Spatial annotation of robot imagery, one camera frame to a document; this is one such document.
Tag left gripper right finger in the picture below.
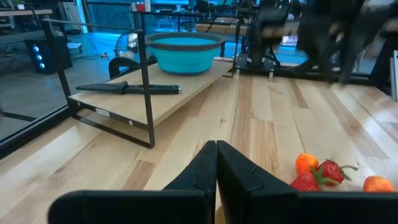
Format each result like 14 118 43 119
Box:
217 140 398 224

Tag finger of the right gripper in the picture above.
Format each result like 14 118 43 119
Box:
319 34 340 83
340 30 365 85

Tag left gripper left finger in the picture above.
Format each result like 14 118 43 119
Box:
48 140 218 224

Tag orange apricot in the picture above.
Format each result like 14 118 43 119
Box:
295 152 320 174

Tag red strawberry green leaves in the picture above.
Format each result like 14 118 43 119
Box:
316 159 359 187
290 170 324 192

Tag blue collapsible bowl grey rim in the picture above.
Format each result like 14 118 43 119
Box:
145 32 226 75

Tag yellow-orange round fruit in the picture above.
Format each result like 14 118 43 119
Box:
362 175 397 193

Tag silver aluminium profile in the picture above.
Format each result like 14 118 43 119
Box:
390 49 398 102

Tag black metal shelf stand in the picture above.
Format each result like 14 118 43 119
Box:
42 18 156 149

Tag black kitchen knife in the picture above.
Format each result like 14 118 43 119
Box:
75 81 182 96

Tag black computer tower blue lights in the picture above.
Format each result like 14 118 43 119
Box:
24 36 74 75

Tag wooden desk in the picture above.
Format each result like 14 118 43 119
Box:
0 9 53 17

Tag black curved frame bracket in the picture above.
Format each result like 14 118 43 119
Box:
108 55 158 78

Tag small wire fan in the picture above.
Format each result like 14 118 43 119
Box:
114 30 139 60

